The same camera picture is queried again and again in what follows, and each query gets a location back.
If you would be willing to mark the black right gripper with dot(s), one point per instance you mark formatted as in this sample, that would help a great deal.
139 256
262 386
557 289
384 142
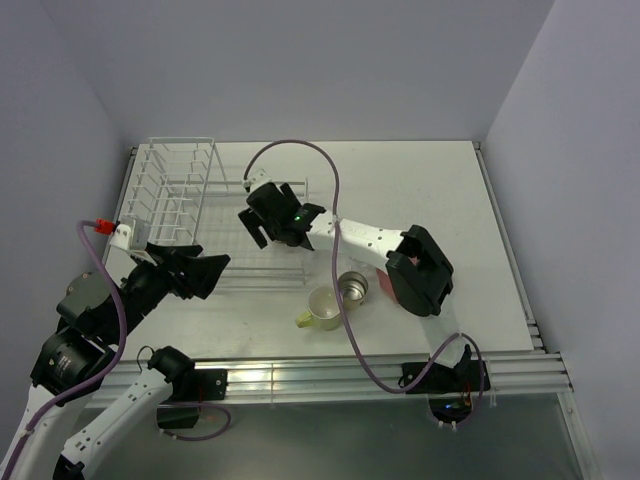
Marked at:
247 216

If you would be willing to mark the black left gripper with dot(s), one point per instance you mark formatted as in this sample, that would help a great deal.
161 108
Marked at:
199 273

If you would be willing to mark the yellow-green mug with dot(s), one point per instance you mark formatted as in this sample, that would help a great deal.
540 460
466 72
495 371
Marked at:
322 312

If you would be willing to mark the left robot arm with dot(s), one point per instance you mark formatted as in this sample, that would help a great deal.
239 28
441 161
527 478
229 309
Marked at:
96 316

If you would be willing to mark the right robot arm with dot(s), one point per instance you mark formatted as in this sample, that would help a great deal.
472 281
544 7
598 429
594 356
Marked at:
419 273

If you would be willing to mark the clear drinking glass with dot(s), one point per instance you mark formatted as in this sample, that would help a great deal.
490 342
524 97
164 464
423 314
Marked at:
361 267

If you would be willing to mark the small steel cup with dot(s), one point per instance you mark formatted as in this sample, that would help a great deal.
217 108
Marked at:
353 288

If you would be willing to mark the pink dotted plate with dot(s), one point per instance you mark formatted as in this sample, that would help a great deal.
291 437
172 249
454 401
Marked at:
386 285

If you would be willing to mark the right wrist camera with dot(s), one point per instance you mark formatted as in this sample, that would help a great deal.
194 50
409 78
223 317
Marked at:
255 177

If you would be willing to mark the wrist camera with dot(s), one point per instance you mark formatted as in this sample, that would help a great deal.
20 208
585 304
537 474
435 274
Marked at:
131 235
255 177

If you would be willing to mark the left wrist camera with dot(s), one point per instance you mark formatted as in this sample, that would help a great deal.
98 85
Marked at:
131 235

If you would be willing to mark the white wire dish rack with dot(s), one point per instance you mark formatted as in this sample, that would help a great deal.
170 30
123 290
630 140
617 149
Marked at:
181 188

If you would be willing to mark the aluminium rail frame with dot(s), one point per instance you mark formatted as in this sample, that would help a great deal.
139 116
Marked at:
251 334

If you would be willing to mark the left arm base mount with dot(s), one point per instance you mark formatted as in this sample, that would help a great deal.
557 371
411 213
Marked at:
204 385

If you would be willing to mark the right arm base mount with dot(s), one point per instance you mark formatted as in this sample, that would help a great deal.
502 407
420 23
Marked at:
454 389

